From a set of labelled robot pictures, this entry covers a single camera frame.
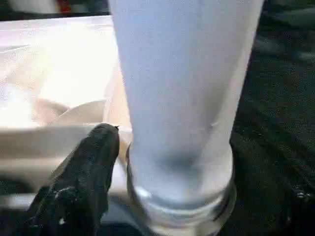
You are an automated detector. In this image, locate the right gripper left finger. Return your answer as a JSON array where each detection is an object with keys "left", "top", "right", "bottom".
[{"left": 14, "top": 124, "right": 121, "bottom": 236}]

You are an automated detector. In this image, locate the white plastic table top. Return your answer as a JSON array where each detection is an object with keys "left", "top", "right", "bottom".
[{"left": 0, "top": 14, "right": 133, "bottom": 205}]

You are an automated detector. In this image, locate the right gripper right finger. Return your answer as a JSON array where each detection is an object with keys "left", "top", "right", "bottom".
[{"left": 221, "top": 132, "right": 315, "bottom": 236}]

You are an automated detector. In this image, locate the white plastic table leg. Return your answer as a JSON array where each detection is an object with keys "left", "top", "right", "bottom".
[{"left": 108, "top": 0, "right": 265, "bottom": 234}]

